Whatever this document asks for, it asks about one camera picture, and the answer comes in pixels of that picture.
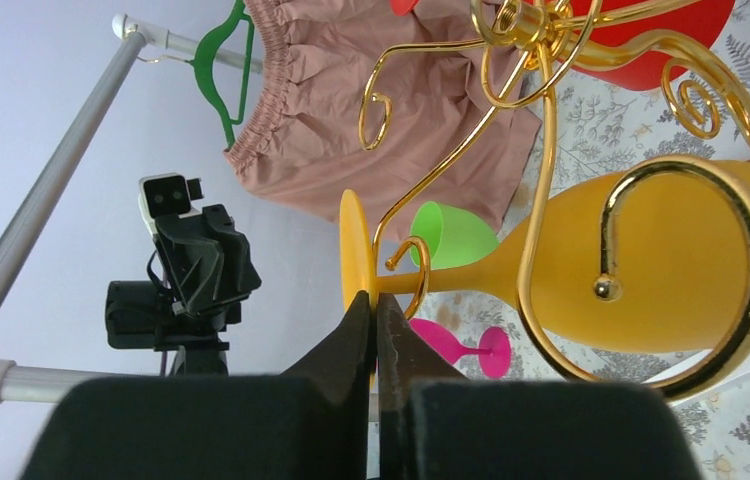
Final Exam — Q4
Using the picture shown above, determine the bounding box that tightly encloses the pink wine glass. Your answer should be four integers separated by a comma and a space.
408, 317, 513, 380

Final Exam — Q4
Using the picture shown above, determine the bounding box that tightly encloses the red wine glass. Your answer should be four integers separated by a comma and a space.
386, 1, 740, 108

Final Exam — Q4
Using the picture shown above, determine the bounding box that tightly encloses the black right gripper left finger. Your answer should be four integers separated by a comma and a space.
22, 292, 372, 479

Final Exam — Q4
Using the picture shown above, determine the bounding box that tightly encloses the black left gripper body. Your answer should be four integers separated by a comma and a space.
105, 204, 262, 351

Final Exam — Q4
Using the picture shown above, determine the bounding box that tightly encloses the green wine glass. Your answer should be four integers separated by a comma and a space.
410, 202, 499, 269

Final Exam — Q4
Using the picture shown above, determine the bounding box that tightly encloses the white clothes stand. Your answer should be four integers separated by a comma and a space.
0, 13, 750, 407

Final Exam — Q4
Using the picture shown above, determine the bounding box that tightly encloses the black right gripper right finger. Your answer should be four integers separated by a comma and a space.
376, 294, 700, 479

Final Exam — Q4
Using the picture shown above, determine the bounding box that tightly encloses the green clothes hanger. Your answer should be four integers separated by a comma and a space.
189, 1, 259, 148

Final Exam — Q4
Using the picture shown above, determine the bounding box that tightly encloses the pink cloth garment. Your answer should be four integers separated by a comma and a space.
223, 0, 543, 243

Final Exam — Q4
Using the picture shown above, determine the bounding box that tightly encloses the yellow wine glass front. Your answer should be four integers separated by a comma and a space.
339, 160, 750, 353

